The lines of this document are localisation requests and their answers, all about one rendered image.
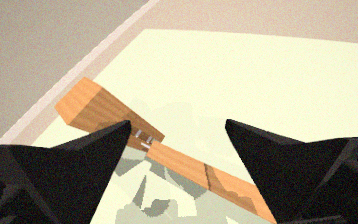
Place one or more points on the wooden board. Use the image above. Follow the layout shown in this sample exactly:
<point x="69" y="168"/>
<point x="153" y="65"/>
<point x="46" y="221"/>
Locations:
<point x="237" y="191"/>

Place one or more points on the wooden post with slot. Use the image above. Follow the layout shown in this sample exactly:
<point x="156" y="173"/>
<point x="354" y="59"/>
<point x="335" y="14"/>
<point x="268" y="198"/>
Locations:
<point x="90" y="107"/>

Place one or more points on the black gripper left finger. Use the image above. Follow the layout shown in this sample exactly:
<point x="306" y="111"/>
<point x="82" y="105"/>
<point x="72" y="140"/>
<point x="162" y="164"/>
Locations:
<point x="66" y="181"/>

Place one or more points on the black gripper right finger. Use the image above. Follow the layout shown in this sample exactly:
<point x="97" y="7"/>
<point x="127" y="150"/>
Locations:
<point x="288" y="173"/>

